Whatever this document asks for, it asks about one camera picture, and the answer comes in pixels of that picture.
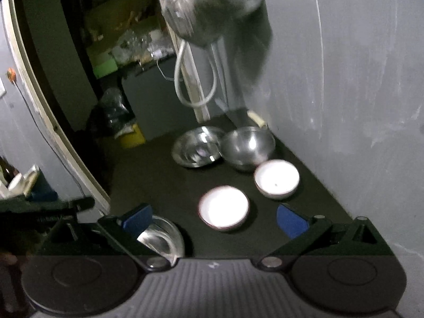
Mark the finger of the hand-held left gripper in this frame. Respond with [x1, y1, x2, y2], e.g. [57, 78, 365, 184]
[66, 197, 95, 211]

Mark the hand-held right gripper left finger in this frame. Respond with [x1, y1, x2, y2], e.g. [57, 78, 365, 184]
[43, 203, 168, 272]

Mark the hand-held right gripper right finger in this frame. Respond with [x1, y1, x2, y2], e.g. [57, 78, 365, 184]
[259, 203, 396, 270]

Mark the clear glass bowl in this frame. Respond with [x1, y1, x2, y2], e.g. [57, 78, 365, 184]
[137, 215, 184, 266]

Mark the white bowl with dot mark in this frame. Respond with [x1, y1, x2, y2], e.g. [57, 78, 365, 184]
[254, 160, 300, 200]

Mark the white bowl red rim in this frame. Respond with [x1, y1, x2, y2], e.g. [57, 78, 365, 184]
[198, 185, 250, 232]

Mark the steel bowl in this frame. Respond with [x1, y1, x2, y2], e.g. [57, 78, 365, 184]
[220, 126, 276, 172]

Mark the steel plate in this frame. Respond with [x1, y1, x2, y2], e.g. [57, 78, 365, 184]
[171, 126, 226, 168]

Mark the yellow bin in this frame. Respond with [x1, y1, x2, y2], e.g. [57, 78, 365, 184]
[116, 122, 146, 149]

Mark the black plastic bag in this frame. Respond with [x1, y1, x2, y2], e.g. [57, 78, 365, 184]
[88, 88, 136, 138]

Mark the dark cabinet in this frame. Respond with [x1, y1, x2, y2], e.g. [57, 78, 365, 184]
[121, 56, 199, 141]

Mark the green box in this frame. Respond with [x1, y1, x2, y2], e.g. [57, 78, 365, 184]
[93, 55, 118, 78]

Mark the black wall cable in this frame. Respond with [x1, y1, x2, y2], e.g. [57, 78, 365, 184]
[13, 79, 85, 189]

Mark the cream door frame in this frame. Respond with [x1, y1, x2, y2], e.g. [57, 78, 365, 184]
[7, 0, 111, 211]

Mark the white hose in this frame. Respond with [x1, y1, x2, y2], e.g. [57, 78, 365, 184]
[174, 38, 219, 108]

